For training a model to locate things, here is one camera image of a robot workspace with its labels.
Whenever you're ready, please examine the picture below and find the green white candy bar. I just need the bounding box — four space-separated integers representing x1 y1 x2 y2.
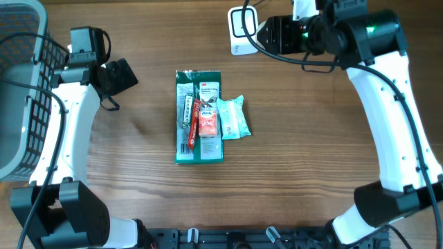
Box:
181 94 194 128

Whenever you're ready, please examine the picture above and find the red Nescafe coffee stick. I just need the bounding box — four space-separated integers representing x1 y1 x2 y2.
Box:
188 98 201 150

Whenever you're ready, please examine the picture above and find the green glove package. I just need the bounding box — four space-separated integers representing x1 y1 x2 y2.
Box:
175 71 224 165

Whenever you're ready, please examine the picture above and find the orange tissue pack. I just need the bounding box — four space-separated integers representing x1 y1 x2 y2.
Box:
198 110 217 137

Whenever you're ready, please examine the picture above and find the teal wet wipes pack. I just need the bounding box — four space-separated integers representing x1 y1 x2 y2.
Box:
217 95 251 140

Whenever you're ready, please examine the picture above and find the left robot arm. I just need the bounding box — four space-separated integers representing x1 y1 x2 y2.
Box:
10 27 156 248

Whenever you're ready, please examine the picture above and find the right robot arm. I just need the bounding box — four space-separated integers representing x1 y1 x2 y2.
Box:
251 0 442 248

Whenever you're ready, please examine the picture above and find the white barcode scanner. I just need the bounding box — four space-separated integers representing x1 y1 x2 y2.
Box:
227 6 258 56

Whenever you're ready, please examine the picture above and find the grey plastic mesh basket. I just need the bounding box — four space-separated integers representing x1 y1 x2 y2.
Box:
1 0 67 181

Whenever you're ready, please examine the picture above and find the black left camera cable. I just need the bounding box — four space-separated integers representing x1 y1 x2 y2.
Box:
0 31 70 249

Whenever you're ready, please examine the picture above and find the black camera cable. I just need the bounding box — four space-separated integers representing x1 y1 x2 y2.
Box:
241 0 443 249
0 31 70 249

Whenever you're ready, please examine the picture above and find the black right camera cable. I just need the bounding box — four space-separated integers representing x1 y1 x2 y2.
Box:
241 0 443 249

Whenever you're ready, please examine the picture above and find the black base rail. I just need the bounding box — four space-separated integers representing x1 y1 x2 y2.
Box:
147 227 391 249

